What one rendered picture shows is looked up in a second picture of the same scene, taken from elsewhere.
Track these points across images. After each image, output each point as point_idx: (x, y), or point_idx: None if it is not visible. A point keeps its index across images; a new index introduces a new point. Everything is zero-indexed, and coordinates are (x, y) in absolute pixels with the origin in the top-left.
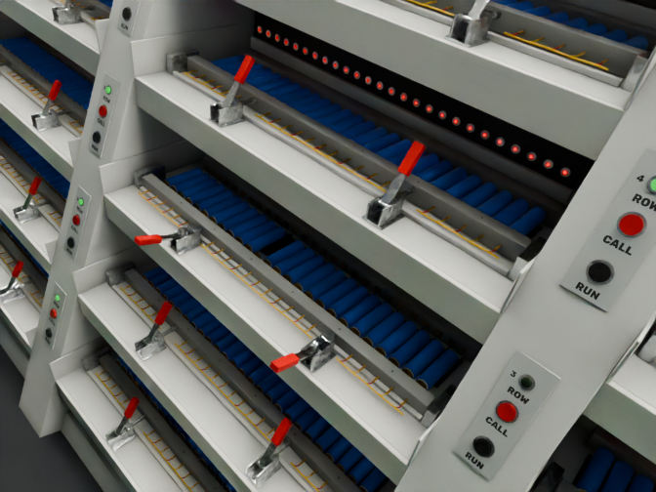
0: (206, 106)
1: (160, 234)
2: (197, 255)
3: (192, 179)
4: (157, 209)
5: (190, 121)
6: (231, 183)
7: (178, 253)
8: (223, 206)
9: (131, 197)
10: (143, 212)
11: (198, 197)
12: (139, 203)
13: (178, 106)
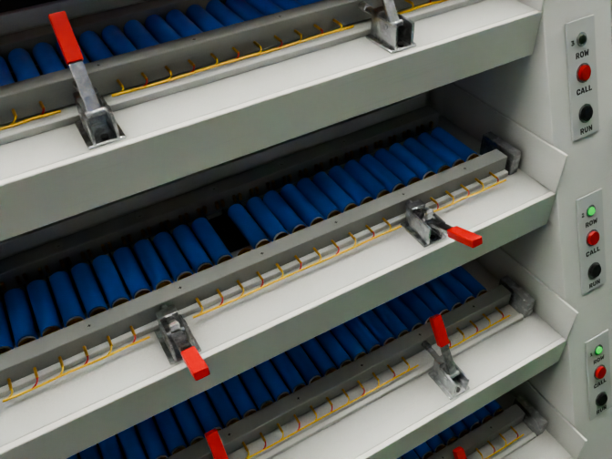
0: (36, 149)
1: (137, 374)
2: (209, 327)
3: (18, 309)
4: (73, 371)
5: (58, 180)
6: (52, 262)
7: (198, 351)
8: (116, 277)
9: (2, 420)
10: (60, 399)
11: (76, 306)
12: (28, 406)
13: (13, 183)
